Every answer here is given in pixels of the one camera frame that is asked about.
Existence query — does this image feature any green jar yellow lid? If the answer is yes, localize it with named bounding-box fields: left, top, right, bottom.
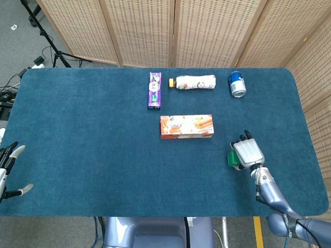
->
left=227, top=149, right=243, bottom=167

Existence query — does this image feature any purple toothpaste box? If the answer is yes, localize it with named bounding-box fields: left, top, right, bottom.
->
left=147, top=72, right=162, bottom=110

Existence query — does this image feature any white power strip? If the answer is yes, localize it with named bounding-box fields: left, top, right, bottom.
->
left=31, top=56, right=46, bottom=69

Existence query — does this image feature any blue cable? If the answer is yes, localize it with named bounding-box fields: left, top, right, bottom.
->
left=93, top=216, right=104, bottom=248

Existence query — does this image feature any black cable bundle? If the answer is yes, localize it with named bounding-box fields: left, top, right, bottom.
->
left=0, top=68, right=28, bottom=120

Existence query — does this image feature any blue velvet tablecloth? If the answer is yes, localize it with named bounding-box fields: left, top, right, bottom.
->
left=0, top=67, right=329, bottom=217

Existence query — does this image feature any metal table leg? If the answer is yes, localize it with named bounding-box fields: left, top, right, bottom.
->
left=221, top=216, right=230, bottom=248

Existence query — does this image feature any wooden woven folding screen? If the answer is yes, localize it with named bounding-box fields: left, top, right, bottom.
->
left=36, top=0, right=331, bottom=223

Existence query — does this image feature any blue-grey robot torso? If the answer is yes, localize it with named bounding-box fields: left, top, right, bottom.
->
left=103, top=216, right=215, bottom=248

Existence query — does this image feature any blue white drink can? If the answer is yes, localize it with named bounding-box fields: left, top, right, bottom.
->
left=228, top=71, right=247, bottom=98

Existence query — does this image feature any white bottle yellow cap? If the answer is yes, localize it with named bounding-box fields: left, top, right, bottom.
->
left=169, top=74, right=217, bottom=90

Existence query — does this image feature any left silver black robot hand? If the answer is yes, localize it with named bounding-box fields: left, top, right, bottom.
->
left=0, top=141, right=34, bottom=204

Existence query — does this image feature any orange biscuit box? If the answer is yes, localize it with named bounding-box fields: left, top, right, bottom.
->
left=159, top=114, right=215, bottom=140

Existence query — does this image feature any black tripod stand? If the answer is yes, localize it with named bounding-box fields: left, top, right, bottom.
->
left=20, top=0, right=93, bottom=68

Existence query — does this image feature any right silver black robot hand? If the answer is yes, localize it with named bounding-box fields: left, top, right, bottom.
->
left=231, top=130, right=265, bottom=171

